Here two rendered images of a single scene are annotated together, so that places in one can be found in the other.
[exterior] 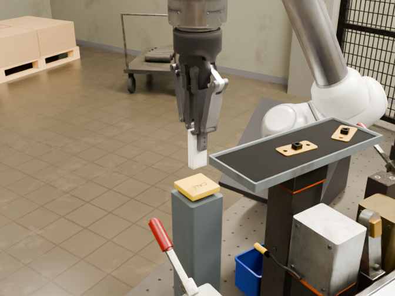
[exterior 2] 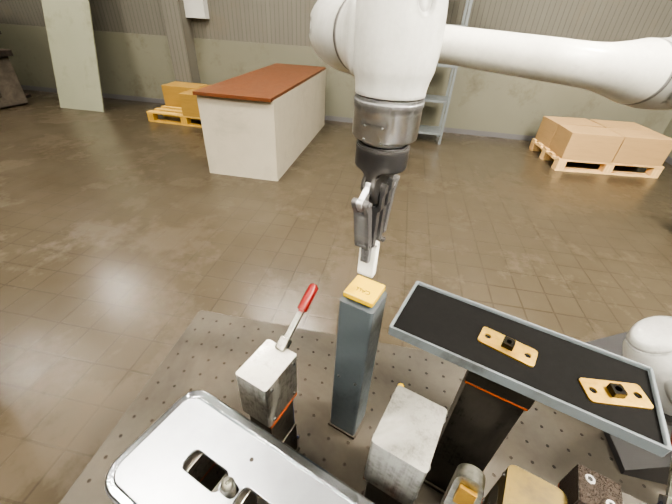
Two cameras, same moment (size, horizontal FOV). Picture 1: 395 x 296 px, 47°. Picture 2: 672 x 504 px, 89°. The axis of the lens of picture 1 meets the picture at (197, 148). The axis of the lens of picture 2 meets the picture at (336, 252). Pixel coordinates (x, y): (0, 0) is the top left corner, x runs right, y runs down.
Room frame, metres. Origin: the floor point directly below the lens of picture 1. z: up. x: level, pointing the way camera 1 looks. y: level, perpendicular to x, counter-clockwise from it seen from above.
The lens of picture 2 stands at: (0.43, -0.40, 1.58)
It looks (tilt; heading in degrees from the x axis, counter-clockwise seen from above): 35 degrees down; 63
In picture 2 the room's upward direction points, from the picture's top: 4 degrees clockwise
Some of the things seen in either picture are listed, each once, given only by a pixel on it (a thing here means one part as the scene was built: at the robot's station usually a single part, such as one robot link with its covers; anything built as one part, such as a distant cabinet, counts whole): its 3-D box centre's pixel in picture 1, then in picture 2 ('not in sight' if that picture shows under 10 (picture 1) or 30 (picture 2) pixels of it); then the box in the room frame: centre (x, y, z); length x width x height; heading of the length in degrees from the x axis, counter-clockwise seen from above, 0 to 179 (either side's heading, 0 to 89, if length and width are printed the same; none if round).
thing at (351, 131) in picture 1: (344, 131); (616, 391); (0.92, -0.32, 1.17); 0.08 x 0.04 x 0.01; 149
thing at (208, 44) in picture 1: (197, 56); (379, 171); (0.70, 0.00, 1.39); 0.08 x 0.07 x 0.09; 35
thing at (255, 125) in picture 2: not in sight; (276, 112); (1.78, 4.27, 0.43); 2.52 x 0.81 x 0.87; 54
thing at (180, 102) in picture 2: not in sight; (196, 104); (0.93, 5.88, 0.23); 1.29 x 0.89 x 0.47; 144
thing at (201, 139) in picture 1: (205, 138); (364, 251); (0.68, -0.01, 1.26); 0.03 x 0.01 x 0.05; 35
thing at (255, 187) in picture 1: (299, 148); (513, 350); (0.85, -0.21, 1.16); 0.37 x 0.14 x 0.02; 125
